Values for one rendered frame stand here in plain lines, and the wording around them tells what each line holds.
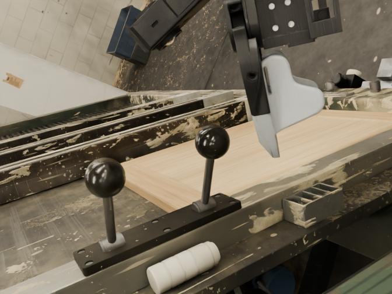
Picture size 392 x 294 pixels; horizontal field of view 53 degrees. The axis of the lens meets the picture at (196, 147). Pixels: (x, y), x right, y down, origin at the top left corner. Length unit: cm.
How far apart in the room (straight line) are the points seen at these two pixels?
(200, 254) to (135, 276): 7
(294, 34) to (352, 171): 34
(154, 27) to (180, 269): 24
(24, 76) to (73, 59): 157
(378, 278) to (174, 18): 25
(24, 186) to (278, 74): 71
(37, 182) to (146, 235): 52
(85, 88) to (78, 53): 144
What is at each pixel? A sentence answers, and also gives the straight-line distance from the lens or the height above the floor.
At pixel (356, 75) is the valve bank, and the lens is 128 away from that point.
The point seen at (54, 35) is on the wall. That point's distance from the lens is 587.
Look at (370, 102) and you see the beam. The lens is 100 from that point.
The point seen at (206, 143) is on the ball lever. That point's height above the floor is 145.
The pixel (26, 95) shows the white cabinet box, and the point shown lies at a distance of 448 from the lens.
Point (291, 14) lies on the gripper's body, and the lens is 32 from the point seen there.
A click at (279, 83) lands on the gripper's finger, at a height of 146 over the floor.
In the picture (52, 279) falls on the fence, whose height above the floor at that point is 154.
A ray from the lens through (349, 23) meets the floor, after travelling 254.
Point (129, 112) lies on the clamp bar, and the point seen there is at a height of 117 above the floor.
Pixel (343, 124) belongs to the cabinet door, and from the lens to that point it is 92.
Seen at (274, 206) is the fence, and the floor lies 130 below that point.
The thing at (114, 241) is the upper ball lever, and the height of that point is 149.
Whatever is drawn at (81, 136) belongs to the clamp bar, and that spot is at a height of 137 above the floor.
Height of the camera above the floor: 166
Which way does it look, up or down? 30 degrees down
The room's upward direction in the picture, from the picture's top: 71 degrees counter-clockwise
